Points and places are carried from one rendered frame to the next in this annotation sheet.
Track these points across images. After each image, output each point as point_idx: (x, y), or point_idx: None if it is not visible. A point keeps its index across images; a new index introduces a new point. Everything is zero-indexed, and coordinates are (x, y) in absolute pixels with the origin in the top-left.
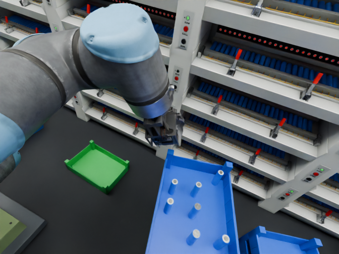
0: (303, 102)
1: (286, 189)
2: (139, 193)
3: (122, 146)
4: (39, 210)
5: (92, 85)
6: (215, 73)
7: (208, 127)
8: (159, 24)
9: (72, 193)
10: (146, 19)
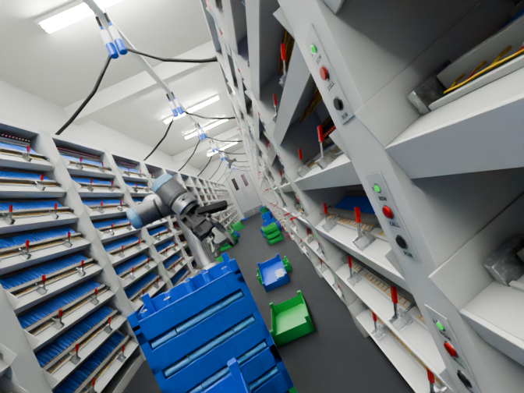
0: (320, 171)
1: None
2: (299, 360)
3: (328, 306)
4: None
5: (165, 204)
6: (298, 181)
7: (348, 257)
8: None
9: None
10: (158, 177)
